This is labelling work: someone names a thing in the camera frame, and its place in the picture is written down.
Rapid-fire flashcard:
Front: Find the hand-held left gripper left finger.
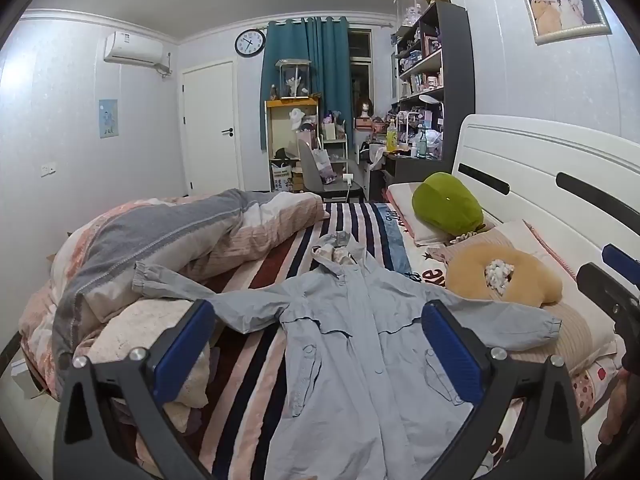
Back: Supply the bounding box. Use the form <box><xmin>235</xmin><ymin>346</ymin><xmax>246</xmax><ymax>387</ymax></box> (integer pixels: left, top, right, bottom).
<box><xmin>52</xmin><ymin>299</ymin><xmax>217</xmax><ymax>480</ymax></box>

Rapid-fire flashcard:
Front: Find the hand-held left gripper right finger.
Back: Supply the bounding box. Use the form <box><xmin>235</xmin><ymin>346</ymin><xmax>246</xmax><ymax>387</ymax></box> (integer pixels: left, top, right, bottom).
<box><xmin>421</xmin><ymin>299</ymin><xmax>585</xmax><ymax>480</ymax></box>

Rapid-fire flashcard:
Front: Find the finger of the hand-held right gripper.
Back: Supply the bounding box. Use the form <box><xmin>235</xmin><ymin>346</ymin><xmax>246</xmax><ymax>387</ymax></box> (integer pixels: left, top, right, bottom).
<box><xmin>575</xmin><ymin>261</ymin><xmax>640</xmax><ymax>322</ymax></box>
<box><xmin>601</xmin><ymin>243</ymin><xmax>640</xmax><ymax>293</ymax></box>

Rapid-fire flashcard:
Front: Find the light blue jacket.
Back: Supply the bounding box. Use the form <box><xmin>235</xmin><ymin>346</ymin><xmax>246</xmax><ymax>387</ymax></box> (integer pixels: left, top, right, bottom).
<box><xmin>131</xmin><ymin>231</ymin><xmax>563</xmax><ymax>480</ymax></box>

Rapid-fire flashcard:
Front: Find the person's right hand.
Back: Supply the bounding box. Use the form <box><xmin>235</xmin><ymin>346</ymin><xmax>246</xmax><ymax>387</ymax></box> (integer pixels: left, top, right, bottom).
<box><xmin>597</xmin><ymin>367</ymin><xmax>640</xmax><ymax>447</ymax></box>

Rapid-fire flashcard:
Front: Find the pink ribbed pillow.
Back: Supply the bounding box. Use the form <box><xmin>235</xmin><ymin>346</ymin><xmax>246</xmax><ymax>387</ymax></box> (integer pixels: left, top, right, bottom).
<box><xmin>430</xmin><ymin>220</ymin><xmax>618</xmax><ymax>376</ymax></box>

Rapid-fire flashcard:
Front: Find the dotted pink bed sheet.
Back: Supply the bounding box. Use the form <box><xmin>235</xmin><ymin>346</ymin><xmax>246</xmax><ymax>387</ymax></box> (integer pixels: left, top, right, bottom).
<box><xmin>570</xmin><ymin>355</ymin><xmax>622</xmax><ymax>413</ymax></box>

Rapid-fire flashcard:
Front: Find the yellow plush neck pillow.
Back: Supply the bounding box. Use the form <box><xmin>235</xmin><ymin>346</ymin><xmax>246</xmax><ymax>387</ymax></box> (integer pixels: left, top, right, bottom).
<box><xmin>445</xmin><ymin>244</ymin><xmax>563</xmax><ymax>308</ymax></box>

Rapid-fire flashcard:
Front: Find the white pillow with pink trim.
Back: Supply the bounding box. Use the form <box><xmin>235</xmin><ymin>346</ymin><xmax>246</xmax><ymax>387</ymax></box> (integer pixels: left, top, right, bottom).
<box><xmin>492</xmin><ymin>219</ymin><xmax>581</xmax><ymax>281</ymax></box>

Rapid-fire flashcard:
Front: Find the pink and grey quilt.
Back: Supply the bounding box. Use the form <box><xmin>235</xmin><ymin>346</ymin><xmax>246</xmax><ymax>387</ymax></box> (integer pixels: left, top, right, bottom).
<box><xmin>19</xmin><ymin>188</ymin><xmax>331</xmax><ymax>441</ymax></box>

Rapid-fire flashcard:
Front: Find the striped plush blanket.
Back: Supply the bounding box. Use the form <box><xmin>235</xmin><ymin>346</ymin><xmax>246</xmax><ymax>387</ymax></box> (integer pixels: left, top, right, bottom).
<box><xmin>135</xmin><ymin>201</ymin><xmax>501</xmax><ymax>480</ymax></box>

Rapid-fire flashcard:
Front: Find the white bed headboard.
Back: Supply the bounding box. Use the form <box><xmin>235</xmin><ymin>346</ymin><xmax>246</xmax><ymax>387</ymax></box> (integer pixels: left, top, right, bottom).
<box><xmin>451</xmin><ymin>113</ymin><xmax>640</xmax><ymax>341</ymax></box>

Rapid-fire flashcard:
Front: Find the green plush toy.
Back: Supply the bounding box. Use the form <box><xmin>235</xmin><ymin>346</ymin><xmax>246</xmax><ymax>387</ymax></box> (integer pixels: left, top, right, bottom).
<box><xmin>411</xmin><ymin>172</ymin><xmax>485</xmax><ymax>237</ymax></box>

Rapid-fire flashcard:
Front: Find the dark desk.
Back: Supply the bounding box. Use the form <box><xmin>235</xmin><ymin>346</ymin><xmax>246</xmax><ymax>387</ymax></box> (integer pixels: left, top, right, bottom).
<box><xmin>382</xmin><ymin>150</ymin><xmax>453</xmax><ymax>191</ymax></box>

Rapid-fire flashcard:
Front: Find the grey chair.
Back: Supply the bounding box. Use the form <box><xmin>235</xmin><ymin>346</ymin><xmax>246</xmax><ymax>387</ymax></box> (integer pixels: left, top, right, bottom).
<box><xmin>297</xmin><ymin>139</ymin><xmax>363</xmax><ymax>203</ymax></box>

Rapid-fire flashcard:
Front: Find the printed paper bag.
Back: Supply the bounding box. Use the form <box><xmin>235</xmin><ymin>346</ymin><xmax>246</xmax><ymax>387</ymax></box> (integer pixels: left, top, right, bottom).
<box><xmin>311</xmin><ymin>137</ymin><xmax>337</xmax><ymax>184</ymax></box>

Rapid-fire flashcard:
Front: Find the white door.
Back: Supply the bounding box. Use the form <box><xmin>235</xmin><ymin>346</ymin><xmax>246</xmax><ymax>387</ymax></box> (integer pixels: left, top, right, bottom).
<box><xmin>180</xmin><ymin>60</ymin><xmax>243</xmax><ymax>193</ymax></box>

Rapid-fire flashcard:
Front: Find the white storage rack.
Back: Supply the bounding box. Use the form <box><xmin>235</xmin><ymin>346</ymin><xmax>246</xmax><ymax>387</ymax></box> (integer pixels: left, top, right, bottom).
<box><xmin>320</xmin><ymin>120</ymin><xmax>351</xmax><ymax>176</ymax></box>

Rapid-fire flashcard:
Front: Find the white desk lamp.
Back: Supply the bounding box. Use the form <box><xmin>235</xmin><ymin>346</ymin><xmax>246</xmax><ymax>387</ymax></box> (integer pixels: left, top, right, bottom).
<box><xmin>418</xmin><ymin>94</ymin><xmax>447</xmax><ymax>126</ymax></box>

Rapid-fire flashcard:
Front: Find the dark bookshelf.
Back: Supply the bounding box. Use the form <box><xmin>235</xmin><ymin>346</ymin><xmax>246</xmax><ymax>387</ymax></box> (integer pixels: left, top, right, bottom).
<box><xmin>390</xmin><ymin>0</ymin><xmax>476</xmax><ymax>176</ymax></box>

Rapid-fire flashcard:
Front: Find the yellow shelf unit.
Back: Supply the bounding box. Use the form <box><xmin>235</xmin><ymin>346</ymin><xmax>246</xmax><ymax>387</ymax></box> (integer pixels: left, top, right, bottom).
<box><xmin>265</xmin><ymin>97</ymin><xmax>321</xmax><ymax>193</ymax></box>

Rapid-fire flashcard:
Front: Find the window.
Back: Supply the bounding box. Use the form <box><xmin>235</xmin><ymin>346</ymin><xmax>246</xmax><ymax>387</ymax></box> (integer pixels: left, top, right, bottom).
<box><xmin>347</xmin><ymin>27</ymin><xmax>374</xmax><ymax>126</ymax></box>

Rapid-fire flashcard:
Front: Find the glass display case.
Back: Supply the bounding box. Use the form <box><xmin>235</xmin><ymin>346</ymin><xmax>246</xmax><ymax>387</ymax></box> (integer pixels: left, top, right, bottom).
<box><xmin>276</xmin><ymin>58</ymin><xmax>312</xmax><ymax>100</ymax></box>

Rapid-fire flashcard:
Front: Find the white air conditioner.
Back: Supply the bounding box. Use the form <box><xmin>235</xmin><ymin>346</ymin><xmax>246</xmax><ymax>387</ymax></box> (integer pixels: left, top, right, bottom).
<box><xmin>103</xmin><ymin>31</ymin><xmax>171</xmax><ymax>77</ymax></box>

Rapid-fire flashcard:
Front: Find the teal curtain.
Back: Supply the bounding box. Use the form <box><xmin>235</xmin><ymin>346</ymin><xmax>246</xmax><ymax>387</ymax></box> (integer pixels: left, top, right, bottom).
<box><xmin>259</xmin><ymin>16</ymin><xmax>355</xmax><ymax>153</ymax></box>

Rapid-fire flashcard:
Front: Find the clear acrylic box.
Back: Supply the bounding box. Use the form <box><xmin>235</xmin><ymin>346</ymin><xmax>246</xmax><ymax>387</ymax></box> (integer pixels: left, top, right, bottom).
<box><xmin>394</xmin><ymin>0</ymin><xmax>428</xmax><ymax>28</ymax></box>

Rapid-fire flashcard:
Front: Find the small wall poster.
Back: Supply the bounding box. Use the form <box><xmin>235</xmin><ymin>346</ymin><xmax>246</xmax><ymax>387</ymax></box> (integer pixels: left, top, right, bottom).
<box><xmin>98</xmin><ymin>99</ymin><xmax>119</xmax><ymax>139</ymax></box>

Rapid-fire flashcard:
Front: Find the framed wall photo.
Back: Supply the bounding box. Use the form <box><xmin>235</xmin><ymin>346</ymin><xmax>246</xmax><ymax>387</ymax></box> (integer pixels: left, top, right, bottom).
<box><xmin>520</xmin><ymin>0</ymin><xmax>613</xmax><ymax>46</ymax></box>

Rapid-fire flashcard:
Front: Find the black wall clock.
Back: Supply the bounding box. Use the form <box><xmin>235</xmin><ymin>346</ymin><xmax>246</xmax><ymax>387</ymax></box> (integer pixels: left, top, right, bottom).
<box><xmin>234</xmin><ymin>29</ymin><xmax>267</xmax><ymax>57</ymax></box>

